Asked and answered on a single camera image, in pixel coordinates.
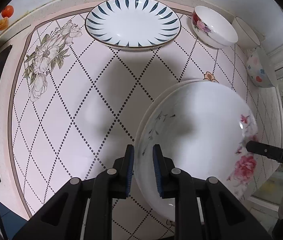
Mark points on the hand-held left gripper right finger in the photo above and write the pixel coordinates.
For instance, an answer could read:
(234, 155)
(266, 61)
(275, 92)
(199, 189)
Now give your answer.
(157, 170)

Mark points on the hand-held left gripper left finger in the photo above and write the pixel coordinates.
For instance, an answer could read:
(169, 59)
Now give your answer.
(130, 165)

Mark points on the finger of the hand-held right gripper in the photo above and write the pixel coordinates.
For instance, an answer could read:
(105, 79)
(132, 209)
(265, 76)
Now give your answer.
(264, 150)

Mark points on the white plate pink flower print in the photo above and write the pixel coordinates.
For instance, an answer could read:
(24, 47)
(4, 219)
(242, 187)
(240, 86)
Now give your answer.
(206, 130)

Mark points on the white bowl colourful heart print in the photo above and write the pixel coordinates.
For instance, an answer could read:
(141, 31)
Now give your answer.
(256, 67)

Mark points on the plain white bowl gold rim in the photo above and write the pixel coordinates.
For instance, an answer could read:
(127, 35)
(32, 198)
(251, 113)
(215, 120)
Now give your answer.
(244, 36)

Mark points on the white bowl red rose print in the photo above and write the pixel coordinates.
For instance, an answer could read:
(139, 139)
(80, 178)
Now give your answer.
(215, 28)

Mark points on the white plate blue leaf pattern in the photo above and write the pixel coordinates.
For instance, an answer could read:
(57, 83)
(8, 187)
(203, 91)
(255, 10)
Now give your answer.
(131, 22)

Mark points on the floral diamond pattern table mat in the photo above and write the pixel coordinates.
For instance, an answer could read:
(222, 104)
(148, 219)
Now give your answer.
(81, 92)

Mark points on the orange slice wall sticker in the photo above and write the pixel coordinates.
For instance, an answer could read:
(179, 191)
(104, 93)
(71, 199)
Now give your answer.
(2, 24)

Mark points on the orange fruit wall sticker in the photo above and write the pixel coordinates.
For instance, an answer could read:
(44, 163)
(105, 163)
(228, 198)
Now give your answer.
(7, 11)

